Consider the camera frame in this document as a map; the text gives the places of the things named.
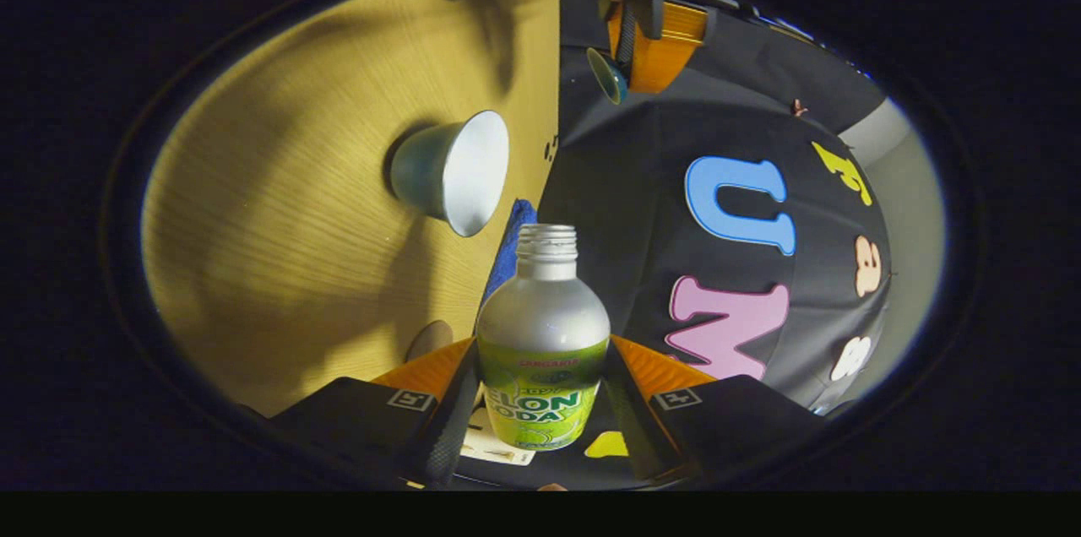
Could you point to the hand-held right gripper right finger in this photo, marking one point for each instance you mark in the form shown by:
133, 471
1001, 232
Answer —
629, 427

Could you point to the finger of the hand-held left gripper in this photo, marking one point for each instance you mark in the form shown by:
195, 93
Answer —
667, 47
616, 26

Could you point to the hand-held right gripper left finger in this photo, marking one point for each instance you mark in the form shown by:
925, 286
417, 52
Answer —
443, 427

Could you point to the blue teacup lid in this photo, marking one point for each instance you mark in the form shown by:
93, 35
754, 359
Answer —
606, 77

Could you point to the round brown coaster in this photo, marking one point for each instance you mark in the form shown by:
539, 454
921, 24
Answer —
429, 341

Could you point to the silver green water bottle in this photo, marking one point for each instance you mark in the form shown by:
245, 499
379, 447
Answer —
545, 326

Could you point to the blue teacup with white inside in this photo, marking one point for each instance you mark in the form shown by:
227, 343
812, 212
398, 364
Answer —
448, 174

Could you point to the black backdrop cloth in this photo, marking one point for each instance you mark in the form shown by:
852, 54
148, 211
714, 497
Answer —
633, 182

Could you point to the red clip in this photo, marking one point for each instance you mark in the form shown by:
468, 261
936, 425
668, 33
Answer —
798, 108

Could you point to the blue towel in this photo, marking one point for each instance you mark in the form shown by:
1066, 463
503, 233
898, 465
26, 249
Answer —
511, 250

